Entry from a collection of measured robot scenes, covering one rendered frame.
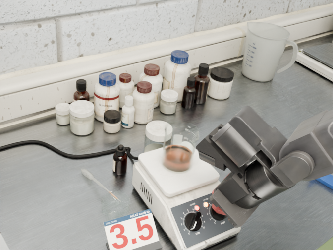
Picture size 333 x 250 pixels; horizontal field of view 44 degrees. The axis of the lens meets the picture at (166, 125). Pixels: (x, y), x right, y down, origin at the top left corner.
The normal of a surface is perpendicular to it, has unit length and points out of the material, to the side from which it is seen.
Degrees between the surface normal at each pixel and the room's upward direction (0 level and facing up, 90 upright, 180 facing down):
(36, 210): 0
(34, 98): 90
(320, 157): 91
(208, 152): 100
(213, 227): 30
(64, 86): 90
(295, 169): 91
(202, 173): 0
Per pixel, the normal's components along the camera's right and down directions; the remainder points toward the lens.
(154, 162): 0.11, -0.81
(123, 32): 0.61, 0.51
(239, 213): 0.34, -0.43
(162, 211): -0.86, 0.22
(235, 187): -0.67, 0.52
